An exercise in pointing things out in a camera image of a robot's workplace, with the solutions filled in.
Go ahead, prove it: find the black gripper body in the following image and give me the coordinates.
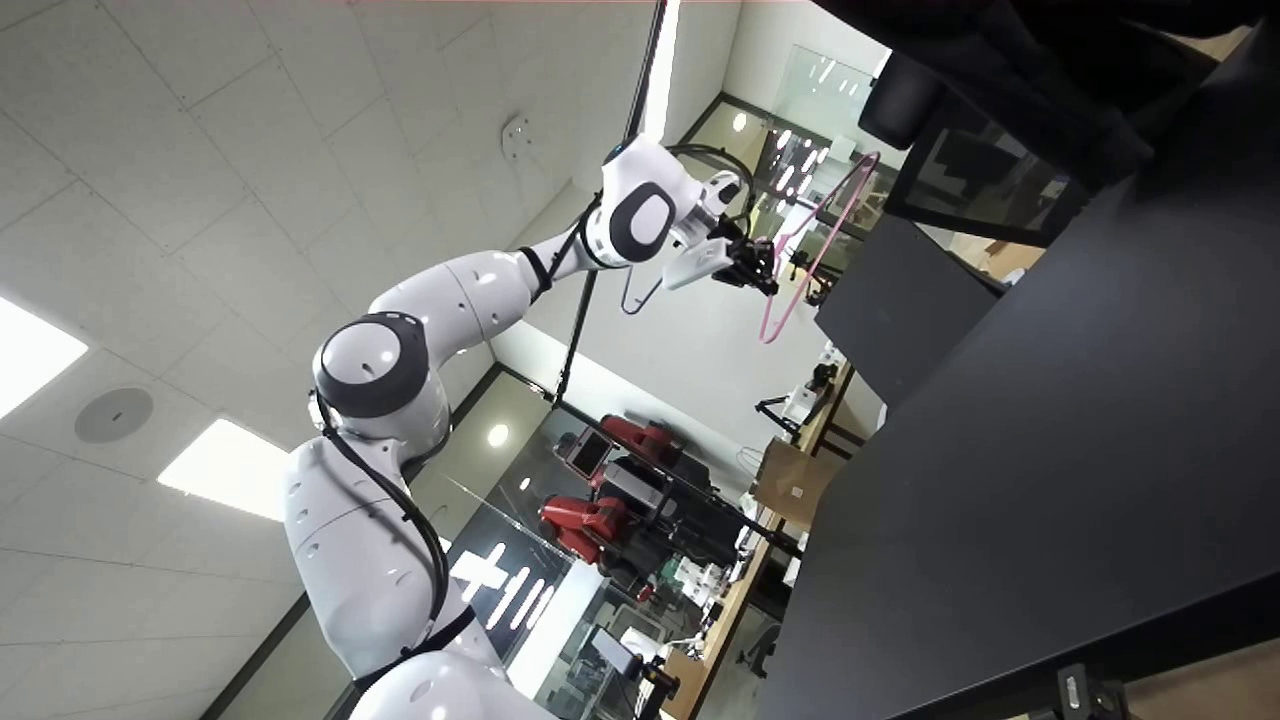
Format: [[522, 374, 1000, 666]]
[[706, 211, 770, 289]]

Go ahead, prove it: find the purple plastic hanger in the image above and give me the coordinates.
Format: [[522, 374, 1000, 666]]
[[615, 266, 669, 321]]

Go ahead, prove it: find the dark grey partition panel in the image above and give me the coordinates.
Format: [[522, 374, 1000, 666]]
[[811, 215, 1004, 406]]

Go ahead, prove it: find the long ceiling light strip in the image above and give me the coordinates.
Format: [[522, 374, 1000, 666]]
[[639, 0, 690, 145]]

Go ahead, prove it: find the brown cardboard box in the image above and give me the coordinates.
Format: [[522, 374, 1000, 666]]
[[748, 437, 850, 529]]

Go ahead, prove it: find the black monitor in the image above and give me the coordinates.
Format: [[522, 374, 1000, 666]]
[[882, 74, 1111, 253]]

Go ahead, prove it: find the small ceiling sensor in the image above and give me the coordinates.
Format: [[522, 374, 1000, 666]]
[[495, 110, 542, 164]]

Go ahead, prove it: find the small black device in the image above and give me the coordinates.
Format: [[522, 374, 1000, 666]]
[[1053, 661, 1131, 720]]

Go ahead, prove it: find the square ceiling light panel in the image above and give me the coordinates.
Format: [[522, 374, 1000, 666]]
[[154, 412, 310, 529], [0, 295, 92, 419]]

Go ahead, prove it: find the round ceiling speaker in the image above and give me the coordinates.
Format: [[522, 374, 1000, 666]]
[[74, 382, 156, 449]]

